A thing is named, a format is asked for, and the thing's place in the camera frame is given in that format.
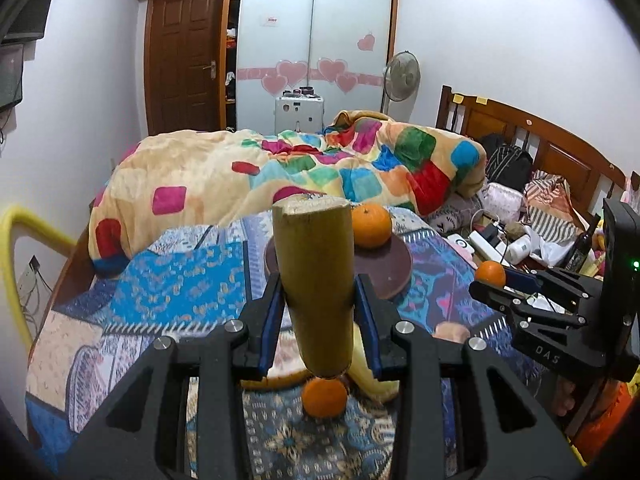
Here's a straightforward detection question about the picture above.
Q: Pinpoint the large orange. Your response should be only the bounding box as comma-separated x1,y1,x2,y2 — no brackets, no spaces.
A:
351,203,392,249

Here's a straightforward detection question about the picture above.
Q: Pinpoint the blue patchwork bedsheet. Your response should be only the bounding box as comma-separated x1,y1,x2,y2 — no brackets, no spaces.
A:
25,205,546,480

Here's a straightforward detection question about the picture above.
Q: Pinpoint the white plastic bottle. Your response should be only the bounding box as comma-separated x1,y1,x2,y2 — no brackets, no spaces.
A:
502,236,532,263

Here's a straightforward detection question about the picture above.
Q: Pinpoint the small black wall monitor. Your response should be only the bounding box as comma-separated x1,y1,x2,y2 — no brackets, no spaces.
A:
0,42,26,111

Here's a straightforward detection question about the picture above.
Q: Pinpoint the peeled pomelo segment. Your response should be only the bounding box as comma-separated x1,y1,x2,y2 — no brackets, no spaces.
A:
240,345,308,392
350,322,401,403

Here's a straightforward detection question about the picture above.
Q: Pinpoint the white power strip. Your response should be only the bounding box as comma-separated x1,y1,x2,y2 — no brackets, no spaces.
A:
470,230,511,266

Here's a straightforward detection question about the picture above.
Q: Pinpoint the striped cloth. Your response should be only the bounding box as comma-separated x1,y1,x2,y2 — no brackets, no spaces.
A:
525,170,583,241

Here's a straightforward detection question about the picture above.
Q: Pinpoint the small orange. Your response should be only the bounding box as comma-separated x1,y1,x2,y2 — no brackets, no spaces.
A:
475,260,507,287

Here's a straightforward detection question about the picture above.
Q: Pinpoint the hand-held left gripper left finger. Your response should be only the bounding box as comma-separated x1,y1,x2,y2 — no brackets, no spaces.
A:
60,274,285,480

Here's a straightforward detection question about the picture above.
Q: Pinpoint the wall socket with plugs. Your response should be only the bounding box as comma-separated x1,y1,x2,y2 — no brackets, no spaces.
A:
17,256,43,306

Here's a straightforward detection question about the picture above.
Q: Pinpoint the white small cabinet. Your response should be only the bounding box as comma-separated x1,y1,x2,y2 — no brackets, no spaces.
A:
274,96,327,135

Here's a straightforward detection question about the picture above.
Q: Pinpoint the round brown plate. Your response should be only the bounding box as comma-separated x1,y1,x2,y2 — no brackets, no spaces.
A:
263,232,414,301

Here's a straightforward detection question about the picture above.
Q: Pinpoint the wall-mounted black television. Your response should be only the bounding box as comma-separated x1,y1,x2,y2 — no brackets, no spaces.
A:
0,0,63,43

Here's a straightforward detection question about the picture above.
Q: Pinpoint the person's right hand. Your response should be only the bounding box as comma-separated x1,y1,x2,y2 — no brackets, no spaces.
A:
550,379,577,417

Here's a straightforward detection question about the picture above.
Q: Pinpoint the brown wooden door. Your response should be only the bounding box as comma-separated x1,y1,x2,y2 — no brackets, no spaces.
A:
144,0,223,136

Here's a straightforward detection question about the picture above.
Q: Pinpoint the yellow foam tube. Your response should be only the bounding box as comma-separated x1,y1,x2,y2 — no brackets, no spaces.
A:
0,203,76,356

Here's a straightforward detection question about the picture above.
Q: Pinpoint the dark wine bottle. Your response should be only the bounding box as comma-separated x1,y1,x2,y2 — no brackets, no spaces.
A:
565,213,602,273

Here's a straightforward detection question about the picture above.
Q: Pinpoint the grey patterned pillow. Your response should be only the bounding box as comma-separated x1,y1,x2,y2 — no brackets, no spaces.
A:
425,192,483,233

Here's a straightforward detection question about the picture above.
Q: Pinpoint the standing electric fan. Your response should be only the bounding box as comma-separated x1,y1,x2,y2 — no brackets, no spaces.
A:
382,51,422,113

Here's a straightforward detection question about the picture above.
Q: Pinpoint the wardrobe with heart stickers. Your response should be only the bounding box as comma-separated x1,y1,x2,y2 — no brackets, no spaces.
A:
122,0,401,136

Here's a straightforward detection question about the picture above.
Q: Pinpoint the pink patterned pouch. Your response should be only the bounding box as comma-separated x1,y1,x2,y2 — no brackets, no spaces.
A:
482,182,526,223

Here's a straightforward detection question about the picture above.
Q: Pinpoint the wooden bed headboard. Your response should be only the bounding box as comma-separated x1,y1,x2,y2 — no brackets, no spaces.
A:
435,85,628,221

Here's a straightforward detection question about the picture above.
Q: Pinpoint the white power bank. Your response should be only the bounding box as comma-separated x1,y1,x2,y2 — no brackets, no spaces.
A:
446,232,476,261

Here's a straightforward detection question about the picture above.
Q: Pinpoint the black backpack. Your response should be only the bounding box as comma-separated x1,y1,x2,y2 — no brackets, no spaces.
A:
485,144,535,192

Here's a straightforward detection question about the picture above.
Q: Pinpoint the medium orange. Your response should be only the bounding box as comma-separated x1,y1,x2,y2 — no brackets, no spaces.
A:
302,377,348,418

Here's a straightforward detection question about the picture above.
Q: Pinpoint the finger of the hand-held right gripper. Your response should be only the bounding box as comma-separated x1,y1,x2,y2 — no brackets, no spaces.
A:
502,267,602,311
469,280,587,334

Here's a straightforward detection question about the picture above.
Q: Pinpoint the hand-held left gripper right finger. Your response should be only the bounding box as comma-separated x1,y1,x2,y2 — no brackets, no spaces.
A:
352,274,586,480

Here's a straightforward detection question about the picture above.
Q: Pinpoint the colourful patch-print quilt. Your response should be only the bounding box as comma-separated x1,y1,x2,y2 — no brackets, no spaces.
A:
89,110,487,278

